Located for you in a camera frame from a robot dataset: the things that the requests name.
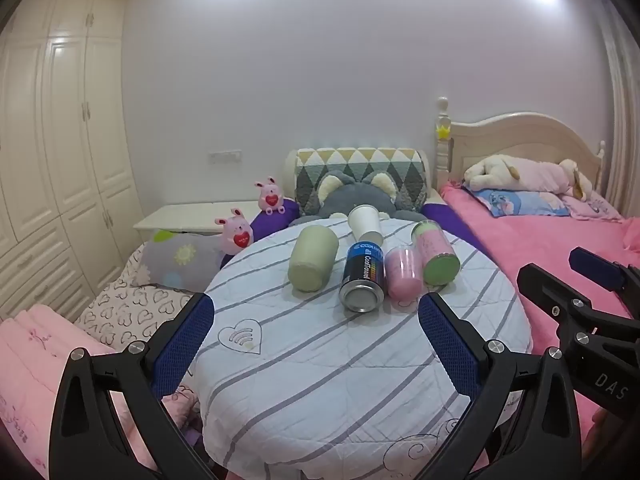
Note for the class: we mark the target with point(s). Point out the cream wardrobe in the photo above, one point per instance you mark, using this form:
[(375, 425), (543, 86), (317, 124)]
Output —
[(65, 160)]

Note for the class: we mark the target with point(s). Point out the white door frame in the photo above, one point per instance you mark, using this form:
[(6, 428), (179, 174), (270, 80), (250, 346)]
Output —
[(622, 110)]

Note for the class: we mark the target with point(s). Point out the pink cup with green lid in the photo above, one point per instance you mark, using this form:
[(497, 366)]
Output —
[(435, 252)]

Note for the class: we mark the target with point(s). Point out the pink pillow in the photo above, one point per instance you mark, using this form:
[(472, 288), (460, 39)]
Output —
[(595, 207)]

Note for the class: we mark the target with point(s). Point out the pink bunny plush toy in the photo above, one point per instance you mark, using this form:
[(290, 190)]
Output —
[(271, 197), (235, 235)]

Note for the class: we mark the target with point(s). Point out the white bedside table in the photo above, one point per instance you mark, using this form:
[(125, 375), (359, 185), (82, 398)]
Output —
[(195, 216)]

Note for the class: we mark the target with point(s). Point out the grey plush toy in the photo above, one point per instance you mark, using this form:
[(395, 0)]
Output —
[(350, 195)]

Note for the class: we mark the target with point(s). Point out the white paper cup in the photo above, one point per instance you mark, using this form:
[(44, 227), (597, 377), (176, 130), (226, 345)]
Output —
[(365, 225)]

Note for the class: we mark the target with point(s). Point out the heart printed sheet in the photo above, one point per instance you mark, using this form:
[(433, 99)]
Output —
[(130, 310)]

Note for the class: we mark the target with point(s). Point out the yellow crown sticker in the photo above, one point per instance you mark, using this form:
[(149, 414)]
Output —
[(442, 131)]

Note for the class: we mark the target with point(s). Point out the cream wooden bed headboard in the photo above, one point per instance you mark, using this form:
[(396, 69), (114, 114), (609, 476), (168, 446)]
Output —
[(525, 137)]

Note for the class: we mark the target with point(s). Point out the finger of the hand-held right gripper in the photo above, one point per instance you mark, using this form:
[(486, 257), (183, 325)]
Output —
[(550, 290), (597, 267)]

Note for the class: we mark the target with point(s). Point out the purple bed sheet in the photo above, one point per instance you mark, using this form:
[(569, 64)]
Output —
[(272, 222)]

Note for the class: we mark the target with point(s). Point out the folded pink quilt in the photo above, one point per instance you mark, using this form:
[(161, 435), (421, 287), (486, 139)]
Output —
[(35, 355)]

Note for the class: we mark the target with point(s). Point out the pink blanket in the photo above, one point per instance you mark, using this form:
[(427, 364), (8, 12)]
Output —
[(530, 240)]

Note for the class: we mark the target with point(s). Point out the pale green cup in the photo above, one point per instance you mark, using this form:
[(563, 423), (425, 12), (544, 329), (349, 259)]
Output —
[(312, 260)]

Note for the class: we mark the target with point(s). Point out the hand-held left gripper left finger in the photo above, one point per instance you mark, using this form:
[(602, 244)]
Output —
[(181, 347)]

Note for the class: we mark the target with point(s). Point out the white and pink plush dog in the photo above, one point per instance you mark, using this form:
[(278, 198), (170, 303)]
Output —
[(525, 172)]

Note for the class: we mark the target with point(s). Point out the triangle patterned cushion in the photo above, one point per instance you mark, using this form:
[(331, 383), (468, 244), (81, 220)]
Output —
[(400, 167)]

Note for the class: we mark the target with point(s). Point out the blue metal can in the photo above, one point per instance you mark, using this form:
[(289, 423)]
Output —
[(362, 272)]

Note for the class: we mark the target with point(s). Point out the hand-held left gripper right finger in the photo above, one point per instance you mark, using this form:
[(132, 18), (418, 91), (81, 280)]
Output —
[(450, 347)]

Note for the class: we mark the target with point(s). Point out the grey flower pillow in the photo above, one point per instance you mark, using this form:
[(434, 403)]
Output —
[(180, 260)]

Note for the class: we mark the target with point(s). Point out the blue cartoon pillow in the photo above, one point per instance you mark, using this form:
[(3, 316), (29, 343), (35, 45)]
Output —
[(520, 203)]

